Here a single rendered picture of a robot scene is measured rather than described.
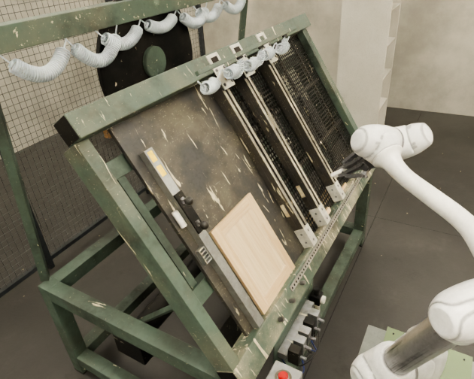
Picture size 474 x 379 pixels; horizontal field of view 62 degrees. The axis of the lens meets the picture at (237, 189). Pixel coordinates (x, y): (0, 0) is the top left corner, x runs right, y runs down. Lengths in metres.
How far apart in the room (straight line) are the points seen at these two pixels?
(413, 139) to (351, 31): 4.11
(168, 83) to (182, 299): 0.93
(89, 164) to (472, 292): 1.26
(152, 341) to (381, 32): 4.39
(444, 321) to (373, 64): 4.55
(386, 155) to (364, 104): 4.34
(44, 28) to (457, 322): 1.84
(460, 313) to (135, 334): 1.52
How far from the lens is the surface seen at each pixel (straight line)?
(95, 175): 1.54
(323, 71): 3.22
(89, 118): 1.55
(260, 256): 2.04
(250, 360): 1.88
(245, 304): 1.88
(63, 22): 2.06
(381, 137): 1.32
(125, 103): 1.66
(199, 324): 1.69
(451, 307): 1.16
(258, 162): 2.18
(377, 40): 5.41
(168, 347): 2.07
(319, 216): 2.48
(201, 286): 1.81
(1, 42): 1.89
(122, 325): 2.22
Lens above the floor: 2.40
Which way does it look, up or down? 31 degrees down
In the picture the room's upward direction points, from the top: 4 degrees counter-clockwise
